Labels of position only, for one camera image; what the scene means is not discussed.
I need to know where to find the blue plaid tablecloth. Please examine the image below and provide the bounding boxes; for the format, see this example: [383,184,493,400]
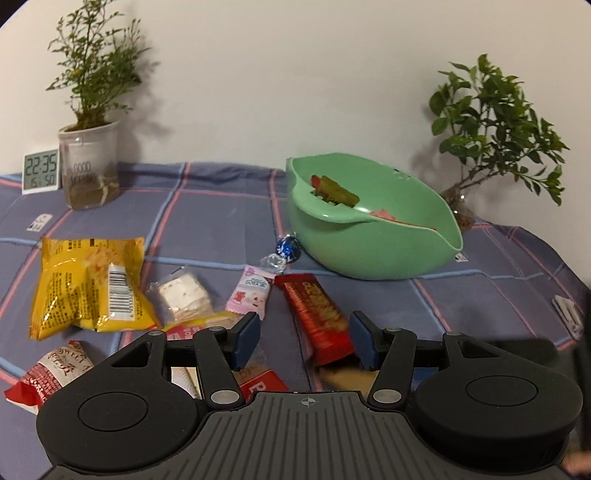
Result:
[0,161,591,480]

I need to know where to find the large yellow snack packet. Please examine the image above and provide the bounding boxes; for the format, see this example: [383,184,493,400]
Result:
[28,236,160,341]

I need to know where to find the potted plant clear pot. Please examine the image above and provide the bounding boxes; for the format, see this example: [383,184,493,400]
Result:
[46,0,153,210]

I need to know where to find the olive snack packet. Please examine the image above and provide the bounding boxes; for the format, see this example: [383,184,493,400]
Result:
[309,174,361,208]

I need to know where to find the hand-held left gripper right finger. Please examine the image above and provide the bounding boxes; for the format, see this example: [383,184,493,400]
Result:
[349,311,495,411]

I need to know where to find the clear packet of white nougat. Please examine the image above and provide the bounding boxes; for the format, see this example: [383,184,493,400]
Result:
[148,271,214,324]

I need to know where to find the red white-lettered packet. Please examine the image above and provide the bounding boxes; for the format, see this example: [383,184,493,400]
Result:
[231,360,290,402]

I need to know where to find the orange snack packet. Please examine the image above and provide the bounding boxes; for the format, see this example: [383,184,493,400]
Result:
[318,364,380,394]

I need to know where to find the pink yellow stick packet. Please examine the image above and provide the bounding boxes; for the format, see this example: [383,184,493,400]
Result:
[164,311,245,342]

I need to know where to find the red white snack packet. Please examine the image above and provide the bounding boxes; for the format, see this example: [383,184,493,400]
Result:
[4,340,95,412]

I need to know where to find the white digital clock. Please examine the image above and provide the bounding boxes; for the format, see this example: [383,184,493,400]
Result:
[21,148,61,195]

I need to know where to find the small pink white packet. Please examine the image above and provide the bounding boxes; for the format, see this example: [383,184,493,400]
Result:
[225,264,274,320]

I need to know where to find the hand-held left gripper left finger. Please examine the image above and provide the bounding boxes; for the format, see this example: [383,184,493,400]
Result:
[108,311,260,411]

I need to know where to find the blue foil chocolate ball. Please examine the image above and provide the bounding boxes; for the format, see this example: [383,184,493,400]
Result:
[259,234,302,271]

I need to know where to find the red chocolate bar packet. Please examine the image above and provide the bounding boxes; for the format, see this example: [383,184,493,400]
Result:
[274,273,357,367]

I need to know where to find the white folded object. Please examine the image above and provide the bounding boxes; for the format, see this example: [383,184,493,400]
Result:
[551,295,585,341]

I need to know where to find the leafy plant in glass vase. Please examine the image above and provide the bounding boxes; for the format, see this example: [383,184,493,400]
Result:
[427,54,570,232]

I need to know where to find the green speckled bowl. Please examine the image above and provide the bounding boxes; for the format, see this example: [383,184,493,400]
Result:
[285,154,464,281]

